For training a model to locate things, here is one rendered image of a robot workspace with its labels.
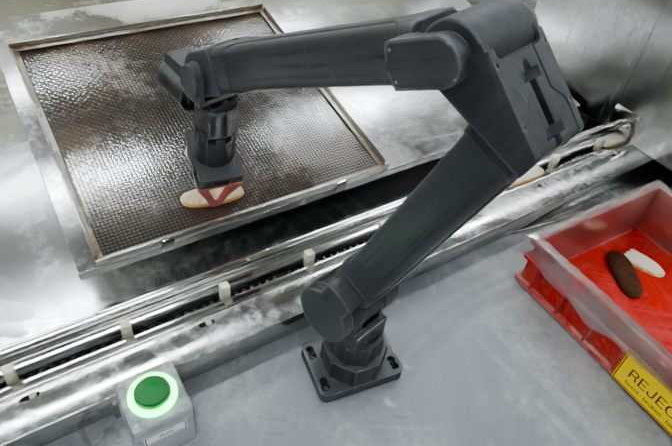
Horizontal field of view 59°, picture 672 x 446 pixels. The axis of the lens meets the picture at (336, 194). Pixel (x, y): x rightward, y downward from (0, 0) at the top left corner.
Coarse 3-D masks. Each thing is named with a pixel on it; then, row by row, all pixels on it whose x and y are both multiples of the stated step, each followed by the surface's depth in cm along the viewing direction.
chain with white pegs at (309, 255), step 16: (304, 256) 90; (288, 272) 90; (224, 288) 83; (240, 288) 87; (208, 304) 85; (128, 320) 77; (160, 320) 81; (128, 336) 78; (80, 352) 76; (48, 368) 75; (0, 384) 72
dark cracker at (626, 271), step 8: (608, 256) 101; (616, 256) 100; (624, 256) 100; (616, 264) 99; (624, 264) 99; (616, 272) 98; (624, 272) 98; (632, 272) 97; (616, 280) 97; (624, 280) 96; (632, 280) 96; (624, 288) 96; (632, 288) 95; (640, 288) 95; (632, 296) 95
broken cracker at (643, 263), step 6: (630, 252) 102; (636, 252) 102; (630, 258) 101; (636, 258) 101; (642, 258) 101; (648, 258) 101; (636, 264) 100; (642, 264) 100; (648, 264) 100; (654, 264) 100; (642, 270) 100; (648, 270) 99; (654, 270) 99; (660, 270) 100; (654, 276) 99; (660, 276) 99
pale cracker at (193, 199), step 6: (240, 186) 94; (186, 192) 92; (192, 192) 91; (198, 192) 91; (210, 192) 92; (216, 192) 92; (234, 192) 93; (240, 192) 93; (180, 198) 91; (186, 198) 90; (192, 198) 91; (198, 198) 91; (204, 198) 91; (216, 198) 91; (228, 198) 92; (234, 198) 93; (186, 204) 90; (192, 204) 90; (198, 204) 90; (204, 204) 91
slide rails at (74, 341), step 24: (576, 144) 123; (624, 144) 124; (552, 168) 115; (504, 192) 108; (384, 216) 100; (336, 240) 95; (264, 264) 89; (288, 264) 90; (312, 264) 90; (216, 288) 85; (264, 288) 86; (144, 312) 81; (192, 312) 82; (72, 336) 77; (96, 336) 77; (144, 336) 78; (24, 360) 74; (72, 360) 74; (24, 384) 71
